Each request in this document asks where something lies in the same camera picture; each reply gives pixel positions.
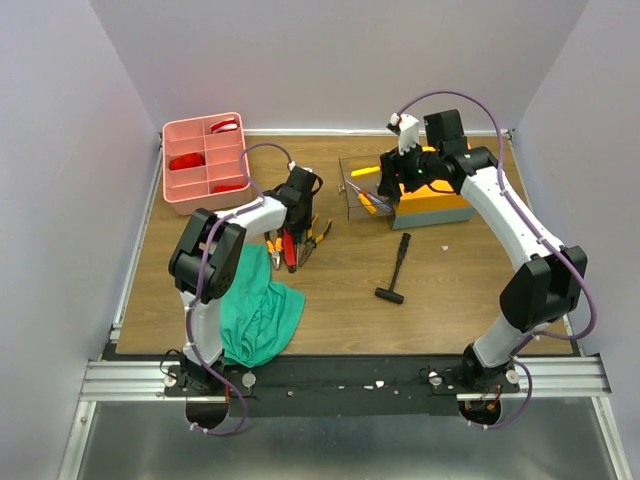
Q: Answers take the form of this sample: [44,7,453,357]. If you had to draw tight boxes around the transparent drawer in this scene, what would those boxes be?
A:
[338,154,395,220]

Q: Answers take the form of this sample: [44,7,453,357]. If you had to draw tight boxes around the pink compartment tray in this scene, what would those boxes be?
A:
[162,112,252,215]

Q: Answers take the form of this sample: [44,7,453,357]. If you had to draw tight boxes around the red item front compartment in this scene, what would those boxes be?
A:
[211,184,245,194]

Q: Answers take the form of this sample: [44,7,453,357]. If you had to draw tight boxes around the yellow handled screwdriver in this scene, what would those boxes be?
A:
[350,166,381,178]

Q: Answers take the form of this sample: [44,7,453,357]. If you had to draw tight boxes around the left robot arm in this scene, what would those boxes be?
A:
[168,166,323,395]

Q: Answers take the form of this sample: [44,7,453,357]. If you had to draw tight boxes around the red utility knife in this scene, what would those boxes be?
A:
[282,228,297,273]

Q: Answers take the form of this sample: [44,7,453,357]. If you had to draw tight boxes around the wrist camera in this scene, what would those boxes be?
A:
[387,113,420,155]
[287,160,314,174]

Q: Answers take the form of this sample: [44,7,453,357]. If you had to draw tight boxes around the black T-handle wrench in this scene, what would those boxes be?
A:
[374,233,411,305]

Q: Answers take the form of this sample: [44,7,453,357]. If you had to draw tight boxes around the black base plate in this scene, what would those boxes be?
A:
[164,354,521,418]

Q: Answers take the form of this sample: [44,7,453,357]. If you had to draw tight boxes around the red white tape roll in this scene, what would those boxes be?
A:
[209,118,239,135]

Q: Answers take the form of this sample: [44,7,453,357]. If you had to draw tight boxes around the red cloth in tray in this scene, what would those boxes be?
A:
[168,153,205,171]

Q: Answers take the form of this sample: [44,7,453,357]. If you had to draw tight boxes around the black yellow combination pliers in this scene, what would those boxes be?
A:
[264,229,283,270]

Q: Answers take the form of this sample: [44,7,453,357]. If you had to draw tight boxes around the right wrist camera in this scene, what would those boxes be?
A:
[387,113,420,155]

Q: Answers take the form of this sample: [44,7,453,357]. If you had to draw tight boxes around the orange grey drawer box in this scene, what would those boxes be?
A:
[378,175,476,230]

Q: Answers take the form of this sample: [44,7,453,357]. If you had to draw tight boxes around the green cloth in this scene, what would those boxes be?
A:
[220,245,306,368]

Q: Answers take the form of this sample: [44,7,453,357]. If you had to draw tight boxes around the orange handled screwdriver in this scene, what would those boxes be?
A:
[347,181,377,215]

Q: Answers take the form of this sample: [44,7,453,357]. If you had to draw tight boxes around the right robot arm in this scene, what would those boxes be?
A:
[378,110,587,392]

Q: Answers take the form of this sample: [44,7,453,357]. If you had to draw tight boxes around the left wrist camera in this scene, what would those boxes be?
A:
[287,160,314,174]

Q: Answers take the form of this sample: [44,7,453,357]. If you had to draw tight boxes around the aluminium mounting rail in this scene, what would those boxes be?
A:
[79,355,612,402]

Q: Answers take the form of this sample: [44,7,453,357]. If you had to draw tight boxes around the yellow needle nose pliers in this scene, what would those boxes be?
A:
[298,214,333,268]

